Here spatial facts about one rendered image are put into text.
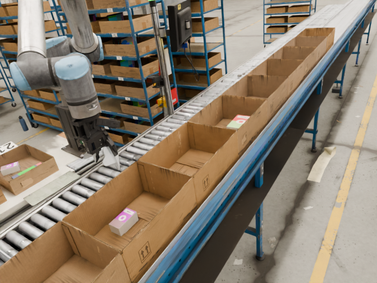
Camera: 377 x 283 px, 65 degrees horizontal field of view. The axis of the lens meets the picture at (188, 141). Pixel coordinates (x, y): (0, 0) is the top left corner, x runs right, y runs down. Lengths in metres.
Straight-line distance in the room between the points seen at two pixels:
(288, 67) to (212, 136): 1.17
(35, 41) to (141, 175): 0.65
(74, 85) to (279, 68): 1.88
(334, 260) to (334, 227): 0.29
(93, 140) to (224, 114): 1.10
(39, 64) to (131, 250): 0.63
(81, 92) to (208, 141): 0.81
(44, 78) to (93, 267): 0.65
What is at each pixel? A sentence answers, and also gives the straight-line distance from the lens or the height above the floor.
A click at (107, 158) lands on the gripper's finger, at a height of 1.23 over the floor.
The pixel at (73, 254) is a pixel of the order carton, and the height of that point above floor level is 0.89.
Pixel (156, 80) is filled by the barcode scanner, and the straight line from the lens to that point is 2.26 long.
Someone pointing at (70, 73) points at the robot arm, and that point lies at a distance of 0.90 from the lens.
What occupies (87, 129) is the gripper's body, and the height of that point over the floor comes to 1.34.
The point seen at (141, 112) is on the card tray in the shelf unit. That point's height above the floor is 0.59.
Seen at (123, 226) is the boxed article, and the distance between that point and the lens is 1.19.
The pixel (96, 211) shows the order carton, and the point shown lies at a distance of 1.22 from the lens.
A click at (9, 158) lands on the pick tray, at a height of 0.80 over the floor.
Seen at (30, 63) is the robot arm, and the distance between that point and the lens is 1.05.
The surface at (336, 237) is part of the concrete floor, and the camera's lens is 2.40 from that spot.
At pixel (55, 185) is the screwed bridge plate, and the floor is 0.75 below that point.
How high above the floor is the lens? 1.72
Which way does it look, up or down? 30 degrees down
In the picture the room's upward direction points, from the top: 8 degrees counter-clockwise
